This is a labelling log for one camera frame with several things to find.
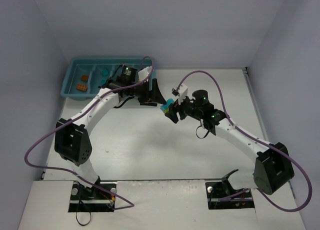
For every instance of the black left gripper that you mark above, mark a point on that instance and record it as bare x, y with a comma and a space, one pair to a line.
152, 92

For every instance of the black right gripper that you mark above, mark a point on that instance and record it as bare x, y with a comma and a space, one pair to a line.
177, 112

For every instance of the cyan long lego brick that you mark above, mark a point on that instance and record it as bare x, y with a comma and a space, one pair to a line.
167, 104

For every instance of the brown long lego brick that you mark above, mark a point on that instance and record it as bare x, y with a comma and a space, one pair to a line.
81, 87

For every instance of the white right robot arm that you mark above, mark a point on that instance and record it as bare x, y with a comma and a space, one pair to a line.
271, 170

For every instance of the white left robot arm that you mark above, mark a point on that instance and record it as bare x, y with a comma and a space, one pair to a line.
72, 139

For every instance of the teal compartment tray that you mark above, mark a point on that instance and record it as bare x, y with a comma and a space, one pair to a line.
92, 66

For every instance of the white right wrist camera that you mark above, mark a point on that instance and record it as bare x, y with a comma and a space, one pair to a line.
181, 92

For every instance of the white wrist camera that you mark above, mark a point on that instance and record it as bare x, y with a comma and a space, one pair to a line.
181, 92
144, 74

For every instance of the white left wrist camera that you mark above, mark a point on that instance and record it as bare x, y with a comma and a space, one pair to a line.
144, 74

